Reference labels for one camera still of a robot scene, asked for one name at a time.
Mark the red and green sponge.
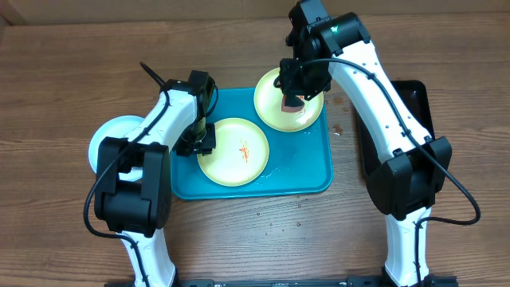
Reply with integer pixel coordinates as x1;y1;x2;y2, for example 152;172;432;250
281;95;304;113

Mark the yellow-green plate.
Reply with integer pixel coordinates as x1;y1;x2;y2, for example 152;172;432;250
253;68;324;132
198;118;269;187

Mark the light blue plate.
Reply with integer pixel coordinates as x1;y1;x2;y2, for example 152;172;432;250
88;116;143;172

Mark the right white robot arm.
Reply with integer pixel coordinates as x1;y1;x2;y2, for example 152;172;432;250
273;1;457;286

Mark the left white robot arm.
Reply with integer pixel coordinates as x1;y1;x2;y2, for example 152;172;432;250
83;66;218;286

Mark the teal plastic tray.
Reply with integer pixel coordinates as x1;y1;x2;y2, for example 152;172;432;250
171;88;333;200

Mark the black rectangular tray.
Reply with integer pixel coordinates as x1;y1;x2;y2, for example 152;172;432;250
355;80;435;179

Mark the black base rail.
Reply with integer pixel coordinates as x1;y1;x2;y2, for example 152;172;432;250
104;275;459;287

